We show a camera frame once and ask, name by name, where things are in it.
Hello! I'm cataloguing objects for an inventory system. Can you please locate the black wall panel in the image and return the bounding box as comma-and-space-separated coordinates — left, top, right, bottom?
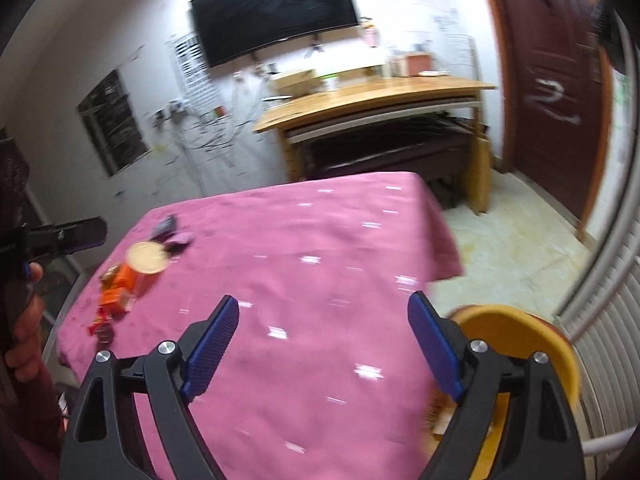
77, 70, 149, 177

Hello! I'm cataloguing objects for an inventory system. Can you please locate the pink sleeve forearm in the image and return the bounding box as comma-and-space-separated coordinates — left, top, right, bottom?
1, 359, 63, 479

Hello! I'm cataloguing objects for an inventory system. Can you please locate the eye chart poster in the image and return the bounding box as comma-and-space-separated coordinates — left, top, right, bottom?
170, 32, 224, 120

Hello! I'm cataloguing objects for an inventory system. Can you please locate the wooden desk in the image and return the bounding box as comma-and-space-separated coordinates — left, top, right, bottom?
254, 75, 497, 214

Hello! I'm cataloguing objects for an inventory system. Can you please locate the person's left hand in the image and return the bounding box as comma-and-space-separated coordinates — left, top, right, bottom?
3, 261, 47, 384

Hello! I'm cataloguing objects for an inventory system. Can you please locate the red snack wrapper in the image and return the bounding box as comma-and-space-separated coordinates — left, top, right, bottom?
88, 307, 120, 347

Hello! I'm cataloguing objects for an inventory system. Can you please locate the white power strip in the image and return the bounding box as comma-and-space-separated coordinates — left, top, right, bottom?
151, 99, 191, 125

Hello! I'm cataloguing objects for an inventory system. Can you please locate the pink star tablecloth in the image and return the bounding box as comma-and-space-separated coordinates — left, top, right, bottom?
58, 172, 462, 479

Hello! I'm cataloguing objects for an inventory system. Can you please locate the pink storage box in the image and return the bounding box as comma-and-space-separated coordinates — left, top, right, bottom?
390, 52, 433, 77

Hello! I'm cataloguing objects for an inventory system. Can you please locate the dark red door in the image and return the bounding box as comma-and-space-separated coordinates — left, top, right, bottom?
488, 0, 612, 240

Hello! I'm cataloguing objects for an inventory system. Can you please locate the black wall television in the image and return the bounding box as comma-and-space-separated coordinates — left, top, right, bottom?
190, 0, 360, 67

